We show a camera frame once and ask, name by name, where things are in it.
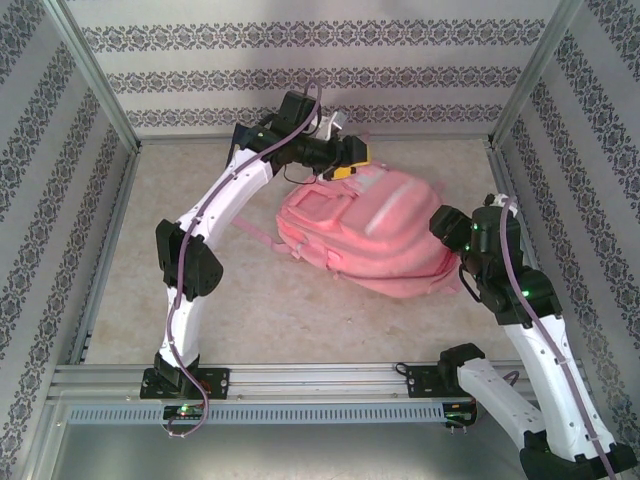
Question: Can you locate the aluminium corner post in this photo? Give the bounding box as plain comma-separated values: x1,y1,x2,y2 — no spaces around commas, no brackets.
42,0,142,151
487,0,586,149

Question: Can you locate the aluminium rear rail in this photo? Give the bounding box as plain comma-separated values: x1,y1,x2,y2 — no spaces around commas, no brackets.
137,132,494,146

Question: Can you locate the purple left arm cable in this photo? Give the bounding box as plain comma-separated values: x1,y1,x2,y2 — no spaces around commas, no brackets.
159,79,324,441

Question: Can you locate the aluminium left side rail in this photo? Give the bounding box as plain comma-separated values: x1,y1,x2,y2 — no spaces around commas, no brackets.
67,144,144,365

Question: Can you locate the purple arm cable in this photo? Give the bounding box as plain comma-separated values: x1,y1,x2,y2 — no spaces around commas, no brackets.
499,196,621,480
159,79,324,441

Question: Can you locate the grey metal sheet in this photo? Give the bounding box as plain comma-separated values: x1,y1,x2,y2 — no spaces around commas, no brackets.
47,422,614,480

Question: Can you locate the left controller board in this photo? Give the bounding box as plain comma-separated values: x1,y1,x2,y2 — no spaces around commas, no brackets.
163,403,205,420

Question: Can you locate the controller board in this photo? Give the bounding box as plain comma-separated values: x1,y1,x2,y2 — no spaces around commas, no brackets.
163,403,205,420
444,401,479,426

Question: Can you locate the black camera cable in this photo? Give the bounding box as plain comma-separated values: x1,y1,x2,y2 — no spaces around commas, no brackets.
457,269,484,304
279,162,321,187

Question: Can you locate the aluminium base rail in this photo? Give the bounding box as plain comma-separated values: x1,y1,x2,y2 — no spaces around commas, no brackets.
47,362,586,401

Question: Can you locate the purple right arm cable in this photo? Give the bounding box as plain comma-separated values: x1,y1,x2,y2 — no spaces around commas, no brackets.
499,196,621,480

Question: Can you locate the aluminium right side rail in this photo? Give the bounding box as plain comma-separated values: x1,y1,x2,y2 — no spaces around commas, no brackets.
484,139,571,361

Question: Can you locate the right controller board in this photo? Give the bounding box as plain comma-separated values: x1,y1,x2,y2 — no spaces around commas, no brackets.
444,401,479,426

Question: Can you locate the aluminium right corner post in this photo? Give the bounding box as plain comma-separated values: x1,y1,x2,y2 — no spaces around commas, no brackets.
487,0,586,149

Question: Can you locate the grey slotted cable duct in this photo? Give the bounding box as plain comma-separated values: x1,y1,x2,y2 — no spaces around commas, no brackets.
67,402,446,425

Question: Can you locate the pink backpack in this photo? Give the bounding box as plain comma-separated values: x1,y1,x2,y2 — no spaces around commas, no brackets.
232,132,464,301

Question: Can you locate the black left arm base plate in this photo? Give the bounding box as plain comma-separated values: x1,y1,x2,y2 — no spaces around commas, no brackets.
139,366,231,401

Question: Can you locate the black left camera cable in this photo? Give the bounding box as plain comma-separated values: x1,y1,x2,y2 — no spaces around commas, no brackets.
279,162,321,187

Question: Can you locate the aluminium left corner post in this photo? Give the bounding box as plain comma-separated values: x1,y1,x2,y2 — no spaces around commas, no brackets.
42,0,142,151

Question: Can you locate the black right camera cable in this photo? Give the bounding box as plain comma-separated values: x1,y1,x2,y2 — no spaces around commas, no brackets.
457,269,484,304

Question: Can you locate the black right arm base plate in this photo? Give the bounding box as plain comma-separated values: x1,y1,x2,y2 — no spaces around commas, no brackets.
405,363,476,400

